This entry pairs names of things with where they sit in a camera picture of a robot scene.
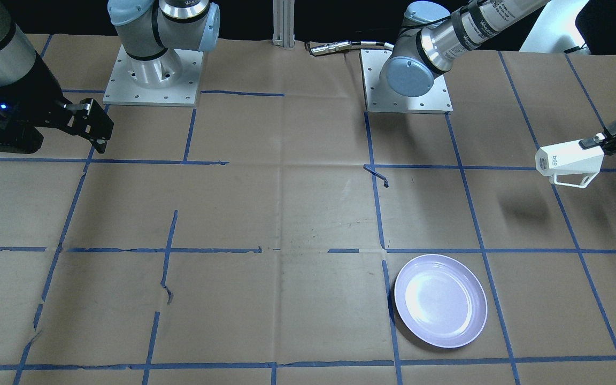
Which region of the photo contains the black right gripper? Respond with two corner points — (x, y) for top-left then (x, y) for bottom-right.
(0, 55), (113, 154)

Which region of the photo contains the white faceted mug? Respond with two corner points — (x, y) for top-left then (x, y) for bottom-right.
(535, 140), (605, 189)

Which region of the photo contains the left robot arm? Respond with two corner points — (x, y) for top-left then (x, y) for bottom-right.
(364, 1), (545, 114)

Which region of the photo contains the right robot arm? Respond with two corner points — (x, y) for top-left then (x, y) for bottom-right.
(0, 1), (220, 154)

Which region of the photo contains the lilac round plate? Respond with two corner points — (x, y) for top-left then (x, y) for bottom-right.
(393, 254), (488, 349)

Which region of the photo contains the brown paper table cover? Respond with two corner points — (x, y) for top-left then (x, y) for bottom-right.
(0, 41), (616, 384)

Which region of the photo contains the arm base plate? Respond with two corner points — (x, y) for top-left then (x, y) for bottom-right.
(103, 47), (205, 107)
(361, 49), (454, 114)

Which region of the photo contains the aluminium frame post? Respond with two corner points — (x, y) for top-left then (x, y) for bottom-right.
(272, 0), (295, 50)

